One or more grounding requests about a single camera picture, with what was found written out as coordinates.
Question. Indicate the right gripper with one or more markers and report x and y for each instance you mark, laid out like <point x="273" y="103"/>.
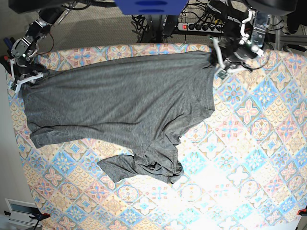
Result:
<point x="23" y="68"/>

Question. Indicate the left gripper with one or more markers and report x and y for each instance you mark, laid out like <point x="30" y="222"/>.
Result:
<point x="235" y="57"/>

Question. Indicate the grey t-shirt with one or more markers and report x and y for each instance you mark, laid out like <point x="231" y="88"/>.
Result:
<point x="143" y="103"/>

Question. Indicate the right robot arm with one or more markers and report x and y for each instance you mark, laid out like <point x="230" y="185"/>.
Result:
<point x="41" y="27"/>

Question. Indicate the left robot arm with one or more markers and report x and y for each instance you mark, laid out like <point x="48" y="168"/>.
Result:
<point x="258" y="18"/>

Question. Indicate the red black clamp left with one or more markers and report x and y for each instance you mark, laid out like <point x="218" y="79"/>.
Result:
<point x="5" y="60"/>

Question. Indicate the power strip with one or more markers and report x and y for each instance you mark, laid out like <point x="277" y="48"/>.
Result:
<point x="201" y="27"/>

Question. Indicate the red clamp bottom left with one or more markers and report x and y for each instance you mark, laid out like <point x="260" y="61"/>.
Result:
<point x="39" y="216"/>

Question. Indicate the red clamp bottom right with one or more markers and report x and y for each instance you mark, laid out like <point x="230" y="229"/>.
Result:
<point x="302" y="212"/>

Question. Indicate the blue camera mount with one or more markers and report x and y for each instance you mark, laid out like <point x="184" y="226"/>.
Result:
<point x="151" y="7"/>

